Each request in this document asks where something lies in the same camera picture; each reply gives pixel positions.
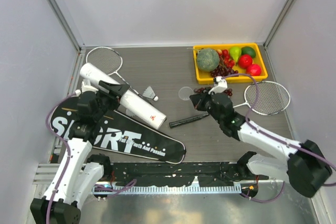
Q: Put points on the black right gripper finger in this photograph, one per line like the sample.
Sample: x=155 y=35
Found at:
x=200 y=101
x=205 y=90

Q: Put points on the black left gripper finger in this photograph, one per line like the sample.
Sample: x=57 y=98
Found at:
x=116 y=90
x=110 y=102

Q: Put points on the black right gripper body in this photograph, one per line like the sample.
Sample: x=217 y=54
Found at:
x=209 y=108

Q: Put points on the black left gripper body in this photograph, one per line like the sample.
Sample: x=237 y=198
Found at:
x=102 y=108

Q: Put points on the white shuttlecock tube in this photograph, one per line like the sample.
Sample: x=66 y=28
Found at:
x=129 y=99

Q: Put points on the clear plastic tube lid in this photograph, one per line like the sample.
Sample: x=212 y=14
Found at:
x=185 y=93

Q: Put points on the white feather shuttlecock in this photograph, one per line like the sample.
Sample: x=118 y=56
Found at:
x=150 y=94

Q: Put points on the black racket bag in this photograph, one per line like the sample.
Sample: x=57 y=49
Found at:
x=121 y=134

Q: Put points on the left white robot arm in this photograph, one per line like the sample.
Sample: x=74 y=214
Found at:
x=78 y=172

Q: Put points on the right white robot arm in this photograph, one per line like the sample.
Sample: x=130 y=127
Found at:
x=302 y=165

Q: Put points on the left badminton racket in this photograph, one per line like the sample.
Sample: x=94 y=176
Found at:
x=110 y=62

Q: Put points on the badminton racket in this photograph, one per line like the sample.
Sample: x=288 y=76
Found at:
x=264 y=98
x=110 y=62

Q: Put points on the right badminton racket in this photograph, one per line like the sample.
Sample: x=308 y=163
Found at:
x=264 y=98

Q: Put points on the dark red grape bunch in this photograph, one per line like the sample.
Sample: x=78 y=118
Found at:
x=228 y=92

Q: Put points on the yellow plastic tray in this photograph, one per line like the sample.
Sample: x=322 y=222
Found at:
x=205 y=77

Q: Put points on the grape bunch in tray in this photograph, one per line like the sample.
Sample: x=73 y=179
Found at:
x=223 y=71

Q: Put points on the green netted melon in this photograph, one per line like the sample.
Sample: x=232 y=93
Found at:
x=207 y=59

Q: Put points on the red cherries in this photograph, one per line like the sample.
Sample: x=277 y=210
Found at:
x=225 y=59

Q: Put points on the red pomegranate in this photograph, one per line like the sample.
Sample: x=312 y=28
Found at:
x=254 y=70

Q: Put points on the red apple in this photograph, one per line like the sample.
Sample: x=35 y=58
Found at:
x=245 y=61

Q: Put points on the green pear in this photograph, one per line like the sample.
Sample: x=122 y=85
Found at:
x=235 y=53

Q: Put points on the green lime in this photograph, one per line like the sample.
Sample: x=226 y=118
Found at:
x=247 y=50

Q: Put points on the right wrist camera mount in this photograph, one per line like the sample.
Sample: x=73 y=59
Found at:
x=220 y=85

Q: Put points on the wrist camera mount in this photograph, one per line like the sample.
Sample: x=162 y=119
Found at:
x=86 y=86
x=220 y=85

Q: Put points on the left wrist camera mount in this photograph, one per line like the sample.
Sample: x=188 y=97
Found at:
x=86 y=86

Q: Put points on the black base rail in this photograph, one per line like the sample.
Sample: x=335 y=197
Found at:
x=183 y=174

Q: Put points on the white slotted cable duct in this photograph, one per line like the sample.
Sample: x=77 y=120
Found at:
x=192 y=189

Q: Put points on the aluminium frame bars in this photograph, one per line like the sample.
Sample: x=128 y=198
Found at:
x=62 y=13

